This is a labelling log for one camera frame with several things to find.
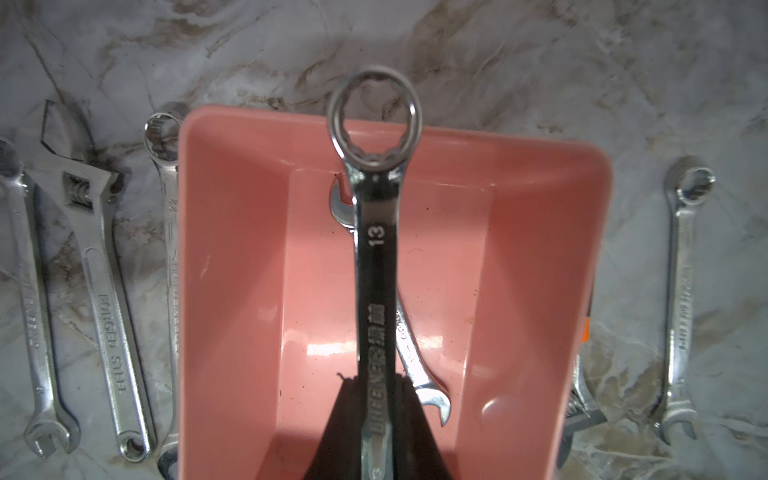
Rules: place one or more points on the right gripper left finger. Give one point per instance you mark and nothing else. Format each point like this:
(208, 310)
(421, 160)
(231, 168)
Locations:
(338, 455)

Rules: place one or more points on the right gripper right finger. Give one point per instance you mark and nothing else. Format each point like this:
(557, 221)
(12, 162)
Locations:
(416, 454)

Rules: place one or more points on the short silver open-end wrench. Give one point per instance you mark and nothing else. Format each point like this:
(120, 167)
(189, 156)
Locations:
(428, 389)

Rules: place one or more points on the orange handled adjustable wrench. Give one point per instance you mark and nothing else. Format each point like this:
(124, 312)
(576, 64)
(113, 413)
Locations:
(582, 412)

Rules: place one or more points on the medium silver combination wrench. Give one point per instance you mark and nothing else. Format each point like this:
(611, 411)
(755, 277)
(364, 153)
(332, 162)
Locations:
(51, 427)

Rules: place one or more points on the small silver combination wrench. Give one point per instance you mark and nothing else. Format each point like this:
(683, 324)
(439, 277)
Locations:
(376, 180)

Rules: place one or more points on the large silver combination wrench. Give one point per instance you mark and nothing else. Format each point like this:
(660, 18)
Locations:
(161, 142)

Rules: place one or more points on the long silver combination wrench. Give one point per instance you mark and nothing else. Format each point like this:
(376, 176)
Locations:
(55, 146)

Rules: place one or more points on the smallest silver combination wrench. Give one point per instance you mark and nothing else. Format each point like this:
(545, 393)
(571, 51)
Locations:
(688, 184)

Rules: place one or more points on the pink plastic storage box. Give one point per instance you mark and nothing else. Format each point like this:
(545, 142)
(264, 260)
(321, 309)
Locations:
(498, 244)

